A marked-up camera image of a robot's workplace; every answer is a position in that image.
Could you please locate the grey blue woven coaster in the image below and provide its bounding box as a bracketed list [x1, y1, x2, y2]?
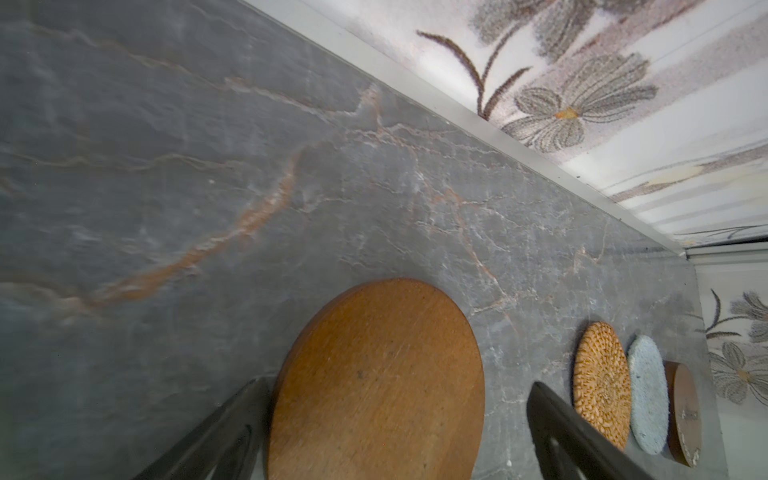
[628, 335, 669, 455]

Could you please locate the glossy amber round coaster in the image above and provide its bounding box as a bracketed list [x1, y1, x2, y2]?
[664, 361, 702, 468]

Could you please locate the dark wooden round coaster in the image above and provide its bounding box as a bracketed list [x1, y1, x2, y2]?
[266, 278, 485, 479]

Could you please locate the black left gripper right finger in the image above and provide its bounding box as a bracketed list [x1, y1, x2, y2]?
[526, 381, 650, 479]

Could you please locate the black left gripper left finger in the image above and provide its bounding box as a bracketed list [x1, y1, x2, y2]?
[136, 378, 271, 479]

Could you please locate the woven rattan round coaster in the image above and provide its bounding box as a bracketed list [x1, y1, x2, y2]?
[572, 322, 632, 450]

